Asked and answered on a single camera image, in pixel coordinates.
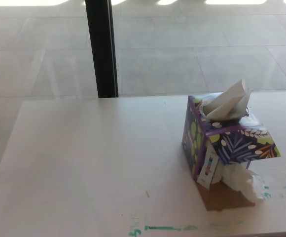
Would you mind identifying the black window frame post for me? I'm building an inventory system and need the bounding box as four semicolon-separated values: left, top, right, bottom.
84;0;119;98

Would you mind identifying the crumpled white tissue wad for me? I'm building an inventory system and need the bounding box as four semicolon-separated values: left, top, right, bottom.
212;162;266;202

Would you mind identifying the purple floral tissue box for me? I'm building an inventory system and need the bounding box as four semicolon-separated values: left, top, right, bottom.
181;92;282;212

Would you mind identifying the white pulled tissue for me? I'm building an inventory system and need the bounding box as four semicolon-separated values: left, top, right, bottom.
203;79;253;122

